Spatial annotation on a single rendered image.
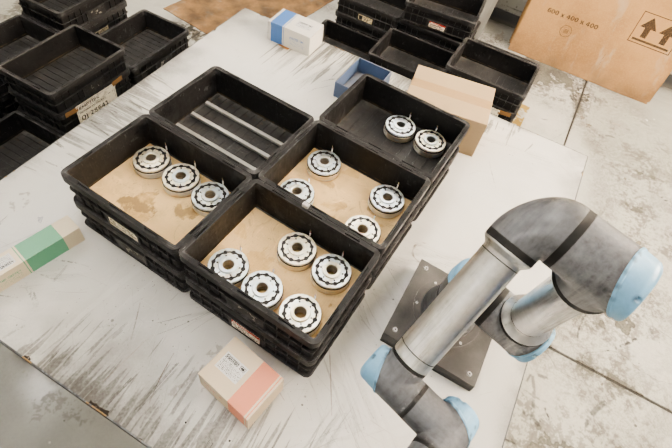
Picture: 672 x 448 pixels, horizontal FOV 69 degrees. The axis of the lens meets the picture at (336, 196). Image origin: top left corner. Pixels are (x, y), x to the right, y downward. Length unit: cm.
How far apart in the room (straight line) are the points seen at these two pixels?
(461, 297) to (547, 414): 146
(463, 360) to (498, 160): 82
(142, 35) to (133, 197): 152
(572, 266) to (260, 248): 78
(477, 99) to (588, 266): 112
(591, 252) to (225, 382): 82
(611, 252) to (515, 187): 102
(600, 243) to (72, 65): 221
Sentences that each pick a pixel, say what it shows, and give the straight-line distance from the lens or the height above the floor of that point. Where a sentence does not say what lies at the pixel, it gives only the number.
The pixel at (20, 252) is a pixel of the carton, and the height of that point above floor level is 76.
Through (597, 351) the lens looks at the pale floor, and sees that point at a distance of 253.
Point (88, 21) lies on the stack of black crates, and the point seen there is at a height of 49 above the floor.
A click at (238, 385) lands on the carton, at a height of 77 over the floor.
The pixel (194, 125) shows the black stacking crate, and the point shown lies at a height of 83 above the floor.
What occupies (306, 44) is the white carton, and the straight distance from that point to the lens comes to 213.
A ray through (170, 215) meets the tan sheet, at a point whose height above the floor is 83.
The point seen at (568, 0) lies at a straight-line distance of 384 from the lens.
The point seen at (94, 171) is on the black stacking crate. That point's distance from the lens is 150.
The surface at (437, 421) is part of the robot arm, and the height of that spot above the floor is 109.
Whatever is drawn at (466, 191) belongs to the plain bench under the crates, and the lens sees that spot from 175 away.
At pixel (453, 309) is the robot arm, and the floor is 121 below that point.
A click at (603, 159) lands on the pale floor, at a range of 336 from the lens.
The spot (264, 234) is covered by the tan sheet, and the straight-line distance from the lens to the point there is 135.
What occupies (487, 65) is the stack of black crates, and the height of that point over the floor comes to 50.
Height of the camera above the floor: 195
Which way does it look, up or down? 51 degrees down
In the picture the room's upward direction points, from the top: 11 degrees clockwise
